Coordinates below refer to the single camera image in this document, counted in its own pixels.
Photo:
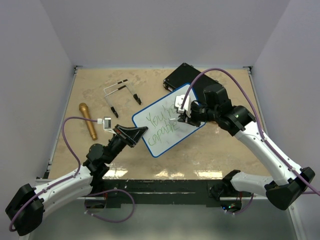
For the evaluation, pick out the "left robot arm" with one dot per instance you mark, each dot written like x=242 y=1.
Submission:
x=31 y=205

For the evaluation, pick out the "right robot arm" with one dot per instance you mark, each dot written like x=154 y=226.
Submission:
x=287 y=180

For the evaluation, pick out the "wire whiteboard stand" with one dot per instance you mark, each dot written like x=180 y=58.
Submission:
x=117 y=91

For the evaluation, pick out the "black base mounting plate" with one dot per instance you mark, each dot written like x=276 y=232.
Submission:
x=202 y=192

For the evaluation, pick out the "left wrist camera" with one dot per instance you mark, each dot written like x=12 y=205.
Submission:
x=107 y=124

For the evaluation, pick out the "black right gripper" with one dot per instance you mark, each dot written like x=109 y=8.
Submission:
x=191 y=119

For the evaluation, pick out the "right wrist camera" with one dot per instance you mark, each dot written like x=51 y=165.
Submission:
x=182 y=104

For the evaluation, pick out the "gold microphone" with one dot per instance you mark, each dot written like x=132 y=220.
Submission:
x=84 y=109

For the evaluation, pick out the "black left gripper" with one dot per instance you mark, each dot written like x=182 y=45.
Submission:
x=129 y=135

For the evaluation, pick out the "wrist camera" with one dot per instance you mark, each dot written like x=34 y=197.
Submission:
x=182 y=104
x=107 y=124

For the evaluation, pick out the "blue framed whiteboard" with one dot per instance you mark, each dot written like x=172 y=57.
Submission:
x=163 y=134

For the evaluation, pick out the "black hard case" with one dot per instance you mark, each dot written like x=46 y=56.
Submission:
x=185 y=74

